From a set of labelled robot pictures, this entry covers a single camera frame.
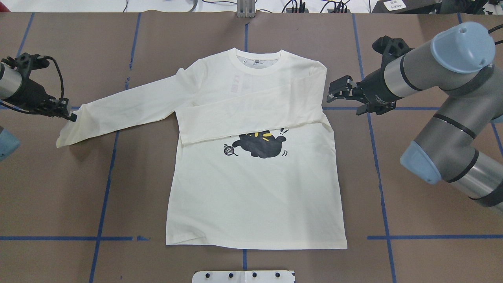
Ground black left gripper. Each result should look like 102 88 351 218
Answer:
8 79 77 121

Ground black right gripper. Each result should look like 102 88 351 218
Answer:
327 75 397 115

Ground cream long-sleeve cat shirt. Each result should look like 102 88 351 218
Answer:
56 48 347 250

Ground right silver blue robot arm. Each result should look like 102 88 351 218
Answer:
327 22 503 213

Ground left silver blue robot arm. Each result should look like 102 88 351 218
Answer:
1 56 77 122

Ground white mounting plate with bolts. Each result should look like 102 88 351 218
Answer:
192 270 296 283

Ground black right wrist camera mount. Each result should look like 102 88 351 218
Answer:
372 36 414 69

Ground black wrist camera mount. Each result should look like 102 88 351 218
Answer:
372 36 414 69
1 52 50 77

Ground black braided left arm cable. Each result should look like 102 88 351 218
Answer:
45 56 65 103

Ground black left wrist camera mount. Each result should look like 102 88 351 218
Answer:
1 52 50 77

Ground aluminium frame post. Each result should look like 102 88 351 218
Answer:
236 0 256 18

